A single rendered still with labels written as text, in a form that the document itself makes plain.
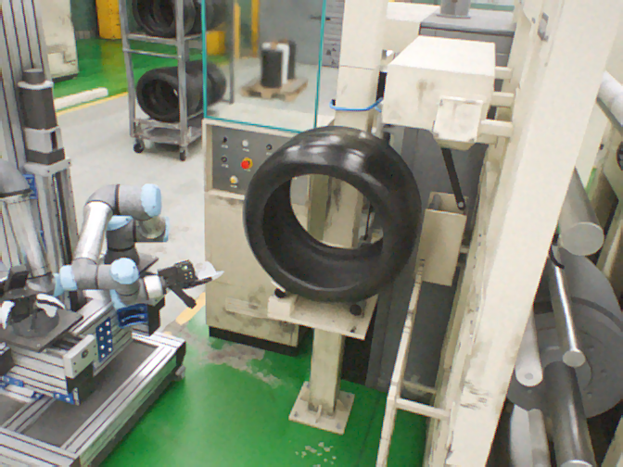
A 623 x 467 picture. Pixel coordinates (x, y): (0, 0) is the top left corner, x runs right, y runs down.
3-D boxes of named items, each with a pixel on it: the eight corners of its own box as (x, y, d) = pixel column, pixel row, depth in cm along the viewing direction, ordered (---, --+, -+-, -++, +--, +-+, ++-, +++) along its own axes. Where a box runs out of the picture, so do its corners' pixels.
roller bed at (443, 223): (418, 256, 234) (430, 190, 220) (454, 262, 230) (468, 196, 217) (413, 278, 216) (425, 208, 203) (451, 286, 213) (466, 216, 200)
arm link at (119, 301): (111, 301, 172) (115, 315, 179) (147, 291, 176) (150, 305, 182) (106, 281, 176) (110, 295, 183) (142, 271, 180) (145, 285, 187)
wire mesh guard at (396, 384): (399, 382, 251) (423, 246, 220) (402, 383, 251) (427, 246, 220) (358, 574, 173) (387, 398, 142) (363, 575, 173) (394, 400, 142)
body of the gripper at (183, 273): (195, 262, 183) (158, 272, 178) (200, 287, 184) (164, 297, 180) (190, 258, 190) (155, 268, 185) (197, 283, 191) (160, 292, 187)
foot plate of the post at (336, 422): (304, 383, 290) (305, 376, 288) (354, 396, 284) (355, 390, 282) (288, 419, 267) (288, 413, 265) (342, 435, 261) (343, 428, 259)
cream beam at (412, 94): (409, 81, 192) (415, 35, 185) (484, 90, 186) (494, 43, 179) (377, 123, 139) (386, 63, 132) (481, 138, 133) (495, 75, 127)
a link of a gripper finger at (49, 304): (69, 318, 163) (39, 310, 164) (69, 299, 161) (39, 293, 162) (63, 322, 161) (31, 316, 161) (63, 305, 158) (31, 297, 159)
